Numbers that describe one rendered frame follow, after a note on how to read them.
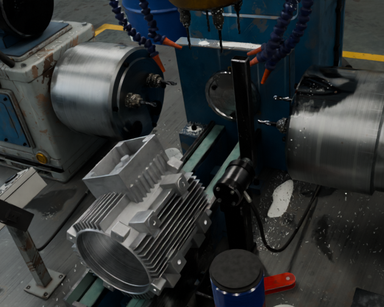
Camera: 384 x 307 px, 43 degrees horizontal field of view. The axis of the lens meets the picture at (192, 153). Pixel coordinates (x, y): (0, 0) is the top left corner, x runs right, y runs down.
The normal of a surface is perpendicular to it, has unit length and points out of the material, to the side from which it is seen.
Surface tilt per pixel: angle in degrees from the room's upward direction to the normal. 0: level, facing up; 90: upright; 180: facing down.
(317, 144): 73
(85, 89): 54
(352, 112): 40
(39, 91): 90
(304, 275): 0
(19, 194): 61
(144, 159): 67
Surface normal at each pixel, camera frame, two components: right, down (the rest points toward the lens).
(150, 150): 0.75, -0.13
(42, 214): -0.14, -0.79
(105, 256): 0.59, -0.36
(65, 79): -0.43, -0.11
